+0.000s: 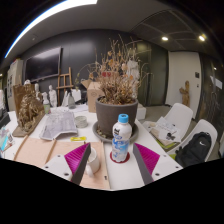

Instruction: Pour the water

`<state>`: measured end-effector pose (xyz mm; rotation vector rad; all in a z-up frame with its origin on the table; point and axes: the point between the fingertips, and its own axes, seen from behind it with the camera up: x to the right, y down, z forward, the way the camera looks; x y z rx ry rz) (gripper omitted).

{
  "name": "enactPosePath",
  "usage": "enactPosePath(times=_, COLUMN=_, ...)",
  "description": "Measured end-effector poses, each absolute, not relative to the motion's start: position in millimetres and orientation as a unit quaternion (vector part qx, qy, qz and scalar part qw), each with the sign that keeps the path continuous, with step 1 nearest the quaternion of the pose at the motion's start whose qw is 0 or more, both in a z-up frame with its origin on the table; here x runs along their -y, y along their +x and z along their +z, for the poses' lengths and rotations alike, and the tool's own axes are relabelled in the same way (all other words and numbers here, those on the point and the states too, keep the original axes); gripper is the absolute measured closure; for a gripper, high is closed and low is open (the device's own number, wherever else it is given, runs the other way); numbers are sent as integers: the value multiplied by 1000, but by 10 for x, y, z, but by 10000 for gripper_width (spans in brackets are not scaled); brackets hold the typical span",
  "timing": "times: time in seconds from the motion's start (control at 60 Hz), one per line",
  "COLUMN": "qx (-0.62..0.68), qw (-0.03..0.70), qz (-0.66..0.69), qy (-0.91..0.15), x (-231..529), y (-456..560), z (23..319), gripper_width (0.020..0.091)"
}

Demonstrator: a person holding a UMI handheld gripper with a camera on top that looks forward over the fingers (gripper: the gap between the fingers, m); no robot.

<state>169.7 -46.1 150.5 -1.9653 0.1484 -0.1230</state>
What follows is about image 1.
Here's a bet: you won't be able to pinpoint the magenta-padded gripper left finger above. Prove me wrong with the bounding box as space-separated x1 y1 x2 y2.
43 142 92 186

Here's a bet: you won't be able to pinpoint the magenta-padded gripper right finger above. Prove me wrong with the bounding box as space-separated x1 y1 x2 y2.
132 142 184 186

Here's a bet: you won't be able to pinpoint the blue-capped white drink bottle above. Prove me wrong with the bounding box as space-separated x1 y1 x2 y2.
111 113 133 163

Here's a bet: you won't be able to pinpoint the white mug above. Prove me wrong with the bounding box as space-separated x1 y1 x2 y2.
84 146 101 178

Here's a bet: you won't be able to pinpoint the yellow flat stick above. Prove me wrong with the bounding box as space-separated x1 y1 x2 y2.
70 136 88 142

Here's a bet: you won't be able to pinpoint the grey plant saucer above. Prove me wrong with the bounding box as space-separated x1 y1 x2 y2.
92 120 140 144

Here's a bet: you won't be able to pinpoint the stack of papers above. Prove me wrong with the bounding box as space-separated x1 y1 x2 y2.
149 115 183 144

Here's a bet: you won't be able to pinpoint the tan wooden board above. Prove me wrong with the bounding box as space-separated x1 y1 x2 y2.
13 136 111 191

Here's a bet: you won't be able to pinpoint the black backpack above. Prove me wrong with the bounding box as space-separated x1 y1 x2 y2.
174 131 213 168

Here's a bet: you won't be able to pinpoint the dried plant in grey pot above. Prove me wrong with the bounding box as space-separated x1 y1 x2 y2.
74 36 149 137

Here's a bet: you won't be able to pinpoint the grey spray bottle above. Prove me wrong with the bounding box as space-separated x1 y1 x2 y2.
67 91 77 110

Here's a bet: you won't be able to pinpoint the white chair with papers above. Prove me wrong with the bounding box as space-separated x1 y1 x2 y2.
143 102 194 149

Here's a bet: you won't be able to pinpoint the cardboard box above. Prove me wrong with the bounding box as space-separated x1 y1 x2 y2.
80 79 105 114

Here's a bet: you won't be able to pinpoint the white chair behind table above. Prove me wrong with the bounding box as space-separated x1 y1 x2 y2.
63 88 83 107

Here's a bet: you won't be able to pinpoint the white and green bottle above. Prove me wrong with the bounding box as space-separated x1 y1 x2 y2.
42 92 51 114

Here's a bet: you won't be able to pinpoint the white plaster figurine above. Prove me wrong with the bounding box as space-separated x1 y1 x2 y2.
34 83 42 101
48 84 58 108

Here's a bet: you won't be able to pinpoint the bronze relief sculpture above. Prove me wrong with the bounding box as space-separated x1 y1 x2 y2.
12 83 46 138

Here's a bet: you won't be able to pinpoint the white chair with backpack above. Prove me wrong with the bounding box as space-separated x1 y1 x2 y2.
166 119 218 168

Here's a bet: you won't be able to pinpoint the wooden figure sculpture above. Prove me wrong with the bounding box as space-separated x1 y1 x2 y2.
178 80 191 108

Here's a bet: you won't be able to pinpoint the colourful book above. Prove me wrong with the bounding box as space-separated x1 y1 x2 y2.
0 128 15 153

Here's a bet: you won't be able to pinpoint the wooden easel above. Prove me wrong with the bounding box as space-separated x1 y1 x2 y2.
55 66 75 107

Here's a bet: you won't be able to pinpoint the large white plaster statue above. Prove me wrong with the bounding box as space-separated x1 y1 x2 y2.
125 59 141 89

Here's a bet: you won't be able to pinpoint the recessed ceiling spotlights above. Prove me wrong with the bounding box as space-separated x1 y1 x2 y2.
161 34 206 42

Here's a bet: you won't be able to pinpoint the long ceiling light panel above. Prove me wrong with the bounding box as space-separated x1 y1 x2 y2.
3 0 99 59

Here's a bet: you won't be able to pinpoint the white pedestal block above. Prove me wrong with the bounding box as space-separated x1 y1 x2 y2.
135 102 147 121

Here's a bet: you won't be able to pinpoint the black wall screen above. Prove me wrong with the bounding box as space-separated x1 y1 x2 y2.
24 46 63 83

